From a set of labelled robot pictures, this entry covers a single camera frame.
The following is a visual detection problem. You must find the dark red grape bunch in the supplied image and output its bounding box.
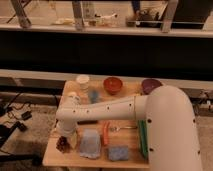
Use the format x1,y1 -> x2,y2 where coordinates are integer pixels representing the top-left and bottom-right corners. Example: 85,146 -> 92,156
56,136 -> 70,153

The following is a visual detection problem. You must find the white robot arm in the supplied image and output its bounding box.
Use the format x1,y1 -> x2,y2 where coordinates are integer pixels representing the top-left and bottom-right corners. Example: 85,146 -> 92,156
56,85 -> 203,171

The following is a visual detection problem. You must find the red bowl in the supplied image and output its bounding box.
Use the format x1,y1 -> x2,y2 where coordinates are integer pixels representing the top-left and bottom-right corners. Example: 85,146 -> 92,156
103,77 -> 123,95

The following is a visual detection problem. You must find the purple bowl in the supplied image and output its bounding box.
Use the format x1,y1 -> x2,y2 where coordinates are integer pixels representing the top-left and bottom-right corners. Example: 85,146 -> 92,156
141,78 -> 162,95

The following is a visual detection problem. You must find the light blue cloth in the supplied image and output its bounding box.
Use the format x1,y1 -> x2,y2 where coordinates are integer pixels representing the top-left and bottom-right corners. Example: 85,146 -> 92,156
79,129 -> 101,159

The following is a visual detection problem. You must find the black rectangular block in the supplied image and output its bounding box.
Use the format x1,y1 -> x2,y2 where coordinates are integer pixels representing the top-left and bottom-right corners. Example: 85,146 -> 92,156
77,120 -> 98,125

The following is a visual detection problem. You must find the wooden table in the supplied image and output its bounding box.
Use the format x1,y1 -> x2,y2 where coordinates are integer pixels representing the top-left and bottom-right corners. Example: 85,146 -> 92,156
43,80 -> 149,171

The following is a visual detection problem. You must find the orange carrot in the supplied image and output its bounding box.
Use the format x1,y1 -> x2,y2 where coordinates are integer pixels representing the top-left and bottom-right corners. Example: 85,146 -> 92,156
102,122 -> 110,146

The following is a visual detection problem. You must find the metal spoon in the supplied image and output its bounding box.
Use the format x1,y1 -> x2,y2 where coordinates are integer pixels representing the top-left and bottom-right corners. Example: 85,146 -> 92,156
109,126 -> 137,132

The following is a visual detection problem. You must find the orange fruit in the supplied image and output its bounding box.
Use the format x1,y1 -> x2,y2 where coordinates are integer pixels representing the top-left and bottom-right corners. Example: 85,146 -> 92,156
68,92 -> 80,100

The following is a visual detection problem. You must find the blue sponge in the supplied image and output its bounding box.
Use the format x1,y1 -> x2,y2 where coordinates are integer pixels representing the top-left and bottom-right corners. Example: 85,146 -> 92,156
108,146 -> 129,161

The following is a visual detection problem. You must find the blue plastic cup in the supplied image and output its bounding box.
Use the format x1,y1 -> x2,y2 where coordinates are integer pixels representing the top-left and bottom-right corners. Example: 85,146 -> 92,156
88,90 -> 99,104

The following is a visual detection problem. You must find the white paper cup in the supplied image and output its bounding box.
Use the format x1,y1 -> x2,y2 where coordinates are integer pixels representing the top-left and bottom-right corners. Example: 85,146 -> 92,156
76,74 -> 90,92

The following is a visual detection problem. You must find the green plastic tray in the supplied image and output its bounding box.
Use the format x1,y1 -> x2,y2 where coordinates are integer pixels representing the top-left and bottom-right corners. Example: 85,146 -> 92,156
138,120 -> 148,160

